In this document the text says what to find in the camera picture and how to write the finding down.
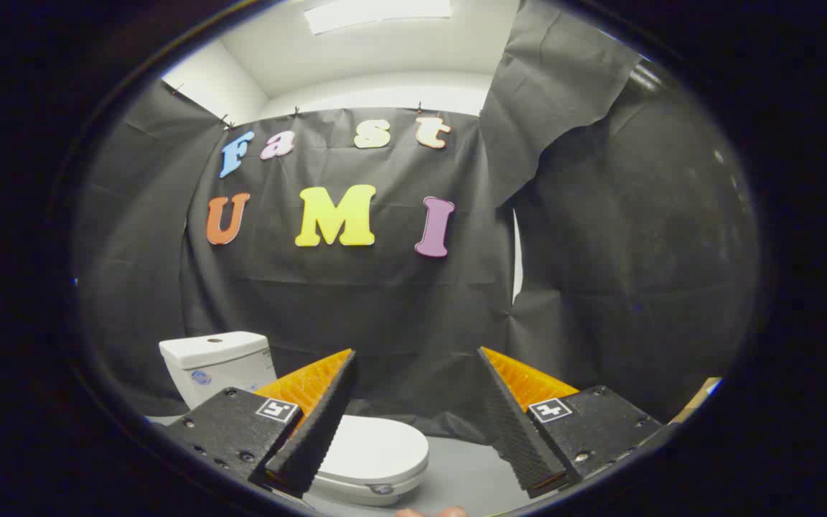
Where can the black backdrop cloth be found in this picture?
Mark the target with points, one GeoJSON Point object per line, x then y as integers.
{"type": "Point", "coordinates": [385, 301]}

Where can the white toilet bowl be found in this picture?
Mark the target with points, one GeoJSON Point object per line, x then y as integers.
{"type": "Point", "coordinates": [349, 494]}

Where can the brown cardboard piece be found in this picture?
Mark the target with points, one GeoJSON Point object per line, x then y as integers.
{"type": "Point", "coordinates": [697, 398]}

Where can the white toilet tank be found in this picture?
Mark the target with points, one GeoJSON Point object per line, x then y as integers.
{"type": "Point", "coordinates": [220, 366]}

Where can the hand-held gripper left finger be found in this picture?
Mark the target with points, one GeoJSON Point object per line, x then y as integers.
{"type": "Point", "coordinates": [320, 424]}

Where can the white toilet lid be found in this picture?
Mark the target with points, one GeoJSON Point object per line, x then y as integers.
{"type": "Point", "coordinates": [377, 449]}

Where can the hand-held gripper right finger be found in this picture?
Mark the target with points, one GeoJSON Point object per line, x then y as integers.
{"type": "Point", "coordinates": [514, 431]}

